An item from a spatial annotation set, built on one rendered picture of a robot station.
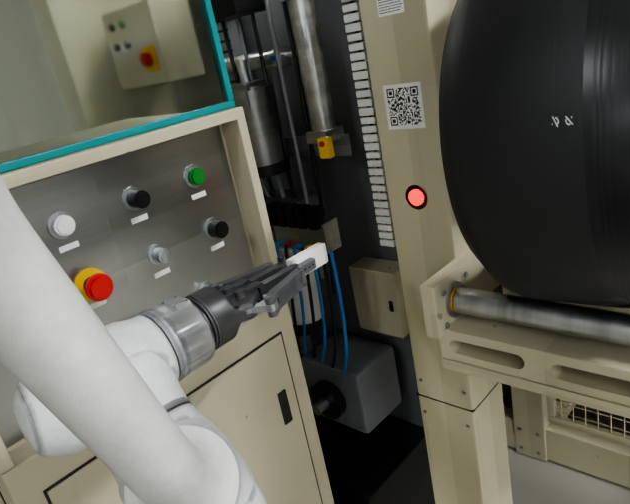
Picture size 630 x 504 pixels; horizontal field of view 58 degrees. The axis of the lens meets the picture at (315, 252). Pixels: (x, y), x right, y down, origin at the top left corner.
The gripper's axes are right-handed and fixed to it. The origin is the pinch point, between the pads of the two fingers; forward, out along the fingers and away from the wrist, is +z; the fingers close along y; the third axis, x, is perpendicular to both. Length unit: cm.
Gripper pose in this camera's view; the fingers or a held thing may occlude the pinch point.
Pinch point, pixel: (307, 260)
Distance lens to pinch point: 82.2
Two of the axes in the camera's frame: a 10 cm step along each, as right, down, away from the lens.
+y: -7.3, -1.0, 6.8
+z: 6.6, -3.8, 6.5
